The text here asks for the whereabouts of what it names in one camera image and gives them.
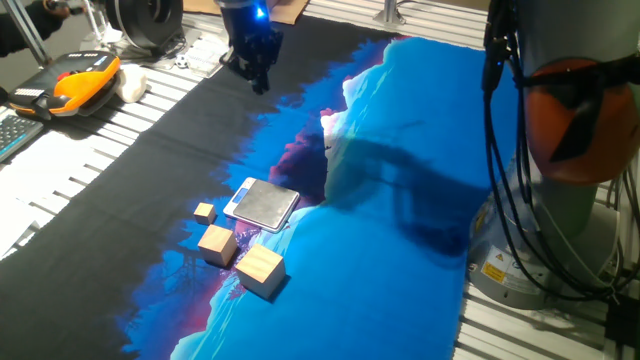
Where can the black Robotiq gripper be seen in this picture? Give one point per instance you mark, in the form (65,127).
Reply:
(247,20)

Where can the medium wooden cube block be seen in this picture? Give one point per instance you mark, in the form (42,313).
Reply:
(217,245)

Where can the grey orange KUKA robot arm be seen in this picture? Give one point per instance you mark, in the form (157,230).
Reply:
(550,30)

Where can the silver digital pocket scale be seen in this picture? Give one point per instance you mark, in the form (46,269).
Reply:
(265,202)

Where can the small wooden cube block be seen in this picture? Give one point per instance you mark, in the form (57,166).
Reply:
(205,213)

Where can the large wooden cube block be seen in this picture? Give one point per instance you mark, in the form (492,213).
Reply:
(260,270)

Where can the white flat plate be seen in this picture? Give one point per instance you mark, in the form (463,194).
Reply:
(205,57)

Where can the tiny soccer ball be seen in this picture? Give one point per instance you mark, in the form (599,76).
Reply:
(181,61)

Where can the white crumpled lump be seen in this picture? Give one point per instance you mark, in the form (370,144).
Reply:
(131,82)

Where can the orange black teach pendant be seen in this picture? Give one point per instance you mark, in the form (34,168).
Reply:
(85,82)

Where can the blue black landscape print cloth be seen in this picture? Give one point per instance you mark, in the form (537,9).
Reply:
(350,275)

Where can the black computer keyboard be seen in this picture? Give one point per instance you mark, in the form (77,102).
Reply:
(15,132)

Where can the aluminium frame post with foot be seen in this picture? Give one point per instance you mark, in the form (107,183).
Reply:
(389,12)

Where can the blue grey upright frame post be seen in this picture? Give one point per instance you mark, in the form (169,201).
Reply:
(25,30)

